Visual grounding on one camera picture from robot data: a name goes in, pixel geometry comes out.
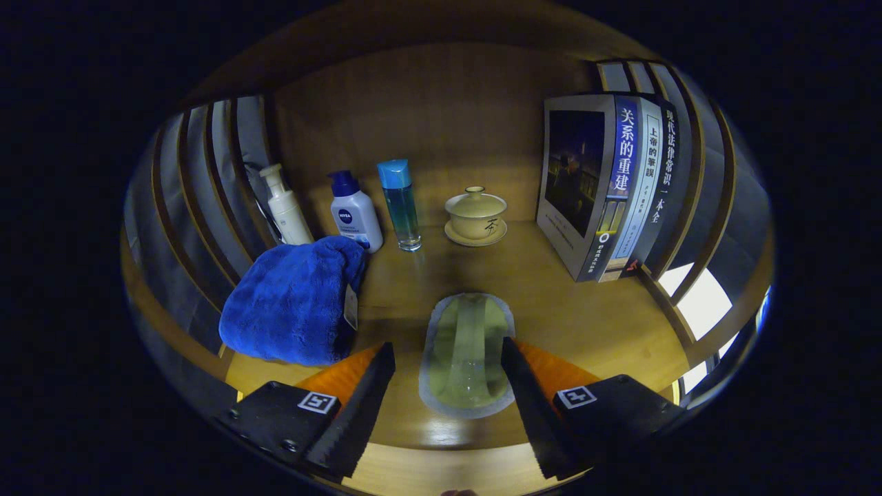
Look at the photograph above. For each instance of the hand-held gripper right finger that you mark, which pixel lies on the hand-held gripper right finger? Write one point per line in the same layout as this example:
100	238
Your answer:
541	413

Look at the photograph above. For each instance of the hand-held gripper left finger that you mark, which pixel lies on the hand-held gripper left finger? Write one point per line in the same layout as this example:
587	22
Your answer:
358	420

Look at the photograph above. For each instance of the wooden countertop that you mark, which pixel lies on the wooden countertop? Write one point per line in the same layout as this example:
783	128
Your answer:
537	296

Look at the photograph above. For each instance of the wooden cabinet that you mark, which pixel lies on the wooden cabinet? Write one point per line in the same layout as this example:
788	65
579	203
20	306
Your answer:
427	110

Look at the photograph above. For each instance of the blue towel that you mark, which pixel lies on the blue towel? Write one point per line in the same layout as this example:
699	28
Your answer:
289	303

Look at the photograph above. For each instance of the white bottle with blue cap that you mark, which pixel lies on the white bottle with blue cap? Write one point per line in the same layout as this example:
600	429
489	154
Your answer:
355	217

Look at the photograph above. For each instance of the beige lidded teacup with saucer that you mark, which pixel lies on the beige lidded teacup with saucer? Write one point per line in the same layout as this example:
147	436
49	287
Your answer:
475	213

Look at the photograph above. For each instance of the teal bottle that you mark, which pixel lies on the teal bottle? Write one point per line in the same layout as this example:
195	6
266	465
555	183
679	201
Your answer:
401	207

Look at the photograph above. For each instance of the white pump bottle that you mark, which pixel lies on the white pump bottle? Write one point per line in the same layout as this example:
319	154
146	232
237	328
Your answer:
289	213

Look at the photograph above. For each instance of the grey book with blue spine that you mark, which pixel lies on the grey book with blue spine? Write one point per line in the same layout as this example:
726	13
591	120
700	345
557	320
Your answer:
572	179

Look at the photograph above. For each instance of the book with white spine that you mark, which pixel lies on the book with white spine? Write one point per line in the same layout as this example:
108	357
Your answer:
644	186

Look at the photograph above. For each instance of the book with black spine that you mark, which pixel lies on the book with black spine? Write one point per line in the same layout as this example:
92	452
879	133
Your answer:
665	179

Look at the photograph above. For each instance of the black backdrop cloth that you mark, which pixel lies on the black backdrop cloth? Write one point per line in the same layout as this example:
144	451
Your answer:
195	186

